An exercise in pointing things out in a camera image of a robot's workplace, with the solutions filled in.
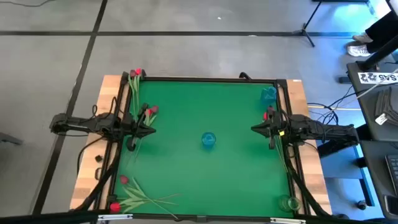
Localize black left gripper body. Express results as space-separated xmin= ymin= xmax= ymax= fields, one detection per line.
xmin=122 ymin=103 xmax=149 ymax=152

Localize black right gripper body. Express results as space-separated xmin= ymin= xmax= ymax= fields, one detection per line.
xmin=266 ymin=106 xmax=290 ymax=150

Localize blue hobnail glass vase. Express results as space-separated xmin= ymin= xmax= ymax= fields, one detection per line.
xmin=259 ymin=86 xmax=278 ymax=108

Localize blue medallion glass vase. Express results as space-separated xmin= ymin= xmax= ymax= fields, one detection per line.
xmin=200 ymin=131 xmax=217 ymax=150

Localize green stem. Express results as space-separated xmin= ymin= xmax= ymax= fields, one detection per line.
xmin=109 ymin=192 xmax=182 ymax=214

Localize clear green glass vase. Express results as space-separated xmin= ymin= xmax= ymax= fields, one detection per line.
xmin=277 ymin=194 xmax=302 ymax=213

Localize black desk leg bar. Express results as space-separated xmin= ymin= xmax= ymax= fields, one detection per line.
xmin=317 ymin=136 xmax=373 ymax=158

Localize green table mat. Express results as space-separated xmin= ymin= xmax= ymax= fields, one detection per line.
xmin=110 ymin=79 xmax=295 ymax=218

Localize black tripod stand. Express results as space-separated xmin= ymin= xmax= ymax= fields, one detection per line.
xmin=291 ymin=0 xmax=371 ymax=48

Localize blue desk leg bar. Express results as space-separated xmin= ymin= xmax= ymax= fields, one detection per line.
xmin=353 ymin=144 xmax=376 ymax=208

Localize white tag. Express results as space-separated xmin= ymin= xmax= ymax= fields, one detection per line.
xmin=375 ymin=113 xmax=389 ymax=126

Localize black desk with keyboard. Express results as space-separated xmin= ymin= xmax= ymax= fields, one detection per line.
xmin=359 ymin=139 xmax=398 ymax=221

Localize white printed sign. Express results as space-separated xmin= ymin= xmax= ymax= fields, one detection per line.
xmin=357 ymin=72 xmax=398 ymax=85

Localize person's shoe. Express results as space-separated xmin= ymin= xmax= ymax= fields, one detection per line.
xmin=346 ymin=44 xmax=373 ymax=58
xmin=352 ymin=32 xmax=374 ymax=44

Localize black beam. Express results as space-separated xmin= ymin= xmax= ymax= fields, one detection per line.
xmin=0 ymin=210 xmax=108 ymax=224

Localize grey furniture foot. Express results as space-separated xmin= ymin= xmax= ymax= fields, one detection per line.
xmin=0 ymin=132 xmax=24 ymax=146

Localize black pole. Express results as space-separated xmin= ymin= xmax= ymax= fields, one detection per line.
xmin=356 ymin=35 xmax=398 ymax=72

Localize black keyboard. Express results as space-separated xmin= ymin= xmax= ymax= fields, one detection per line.
xmin=384 ymin=154 xmax=398 ymax=197

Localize black flat device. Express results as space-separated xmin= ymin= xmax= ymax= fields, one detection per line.
xmin=384 ymin=195 xmax=398 ymax=216

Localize person's leg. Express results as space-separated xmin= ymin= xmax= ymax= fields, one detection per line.
xmin=364 ymin=11 xmax=398 ymax=54

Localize black floor cables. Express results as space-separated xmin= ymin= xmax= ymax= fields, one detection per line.
xmin=307 ymin=83 xmax=361 ymax=125

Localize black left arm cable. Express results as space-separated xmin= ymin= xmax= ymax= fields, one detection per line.
xmin=76 ymin=135 xmax=108 ymax=177

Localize black metal table frame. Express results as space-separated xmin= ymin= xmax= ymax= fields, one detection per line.
xmin=93 ymin=72 xmax=313 ymax=223

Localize silver bracket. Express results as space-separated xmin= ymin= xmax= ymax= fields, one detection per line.
xmin=97 ymin=213 xmax=134 ymax=222
xmin=269 ymin=217 xmax=307 ymax=224

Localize white cable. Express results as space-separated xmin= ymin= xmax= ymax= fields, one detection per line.
xmin=355 ymin=74 xmax=398 ymax=100

